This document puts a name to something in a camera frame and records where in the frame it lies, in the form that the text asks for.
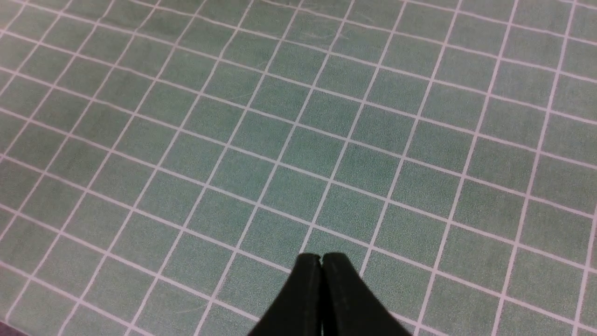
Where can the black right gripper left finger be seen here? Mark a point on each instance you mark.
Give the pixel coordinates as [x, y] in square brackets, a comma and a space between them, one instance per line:
[295, 310]

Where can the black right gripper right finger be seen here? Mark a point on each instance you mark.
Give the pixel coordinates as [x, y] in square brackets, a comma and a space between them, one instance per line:
[349, 307]

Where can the green checkered tablecloth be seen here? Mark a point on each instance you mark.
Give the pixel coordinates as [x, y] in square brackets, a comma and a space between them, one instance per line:
[163, 162]

